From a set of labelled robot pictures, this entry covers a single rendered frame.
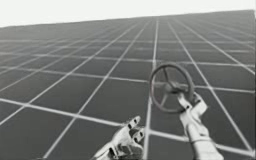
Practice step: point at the dark steering wheel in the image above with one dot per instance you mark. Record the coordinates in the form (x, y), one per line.
(171, 87)

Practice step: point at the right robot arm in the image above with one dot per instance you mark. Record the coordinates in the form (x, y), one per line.
(206, 149)

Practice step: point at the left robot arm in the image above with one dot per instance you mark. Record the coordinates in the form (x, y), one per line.
(104, 152)

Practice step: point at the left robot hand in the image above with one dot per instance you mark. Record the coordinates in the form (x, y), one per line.
(125, 136)

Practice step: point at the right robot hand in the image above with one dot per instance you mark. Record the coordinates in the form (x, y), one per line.
(193, 116)

